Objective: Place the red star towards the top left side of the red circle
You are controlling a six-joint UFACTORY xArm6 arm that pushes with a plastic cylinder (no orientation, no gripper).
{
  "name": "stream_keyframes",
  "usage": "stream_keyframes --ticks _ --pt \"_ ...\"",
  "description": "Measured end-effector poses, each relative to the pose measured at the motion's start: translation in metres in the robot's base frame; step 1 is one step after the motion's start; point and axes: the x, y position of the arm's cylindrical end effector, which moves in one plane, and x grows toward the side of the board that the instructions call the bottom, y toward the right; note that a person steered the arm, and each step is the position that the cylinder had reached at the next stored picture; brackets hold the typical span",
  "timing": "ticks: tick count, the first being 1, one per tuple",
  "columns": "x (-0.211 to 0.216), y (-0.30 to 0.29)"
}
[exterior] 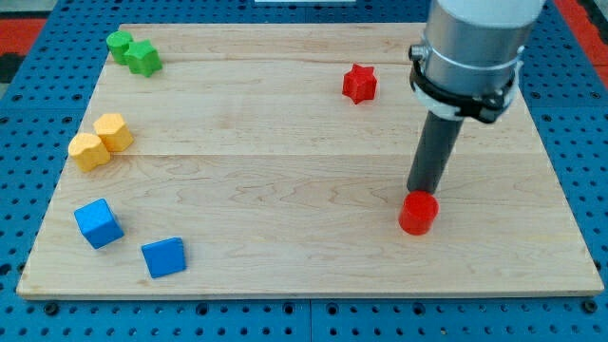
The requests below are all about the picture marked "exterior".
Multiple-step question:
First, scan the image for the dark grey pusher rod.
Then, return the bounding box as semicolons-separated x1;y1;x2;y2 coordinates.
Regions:
407;111;463;194

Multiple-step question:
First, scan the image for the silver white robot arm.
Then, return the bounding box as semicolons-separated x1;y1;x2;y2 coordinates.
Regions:
407;0;545;193

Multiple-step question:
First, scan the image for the red star block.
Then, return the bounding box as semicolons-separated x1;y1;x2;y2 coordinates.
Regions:
342;64;377;105

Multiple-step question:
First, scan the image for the green star block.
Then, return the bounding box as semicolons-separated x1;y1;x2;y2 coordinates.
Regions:
124;40;162;77

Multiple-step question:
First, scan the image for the red cylinder block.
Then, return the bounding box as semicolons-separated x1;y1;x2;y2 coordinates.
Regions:
398;191;439;236

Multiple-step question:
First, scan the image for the light wooden board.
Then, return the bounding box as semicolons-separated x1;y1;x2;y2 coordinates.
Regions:
17;24;604;300

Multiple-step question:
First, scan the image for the blue flat square block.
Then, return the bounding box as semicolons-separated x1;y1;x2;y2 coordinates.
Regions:
141;237;186;278

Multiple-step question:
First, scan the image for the yellow hexagon block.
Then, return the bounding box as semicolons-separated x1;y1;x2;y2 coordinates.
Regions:
93;113;134;152

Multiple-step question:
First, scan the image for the green cylinder block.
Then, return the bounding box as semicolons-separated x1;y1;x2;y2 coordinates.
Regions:
105;30;133;66

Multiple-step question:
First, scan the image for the yellow heart block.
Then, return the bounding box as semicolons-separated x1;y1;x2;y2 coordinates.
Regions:
67;133;111;172

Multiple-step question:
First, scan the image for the blue cube block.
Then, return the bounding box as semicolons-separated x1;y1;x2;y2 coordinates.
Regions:
73;199;124;249

